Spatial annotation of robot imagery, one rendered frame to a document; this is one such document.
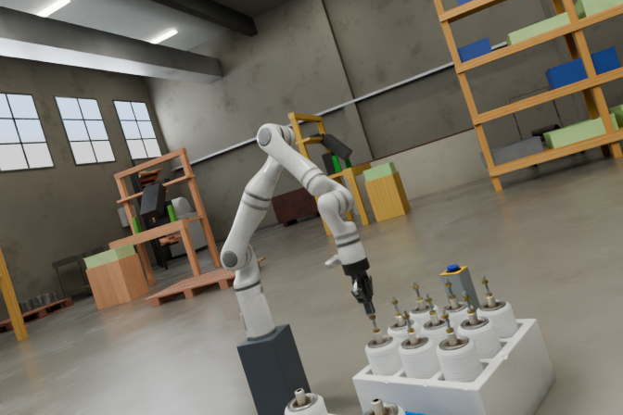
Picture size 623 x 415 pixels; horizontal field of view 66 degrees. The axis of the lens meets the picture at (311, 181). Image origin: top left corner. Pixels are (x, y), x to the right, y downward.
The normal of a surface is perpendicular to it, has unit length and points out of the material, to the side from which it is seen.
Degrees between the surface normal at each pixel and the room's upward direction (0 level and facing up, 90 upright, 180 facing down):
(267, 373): 90
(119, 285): 90
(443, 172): 90
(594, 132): 90
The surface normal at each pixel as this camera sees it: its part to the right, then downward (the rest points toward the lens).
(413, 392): -0.67, 0.21
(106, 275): -0.33, 0.10
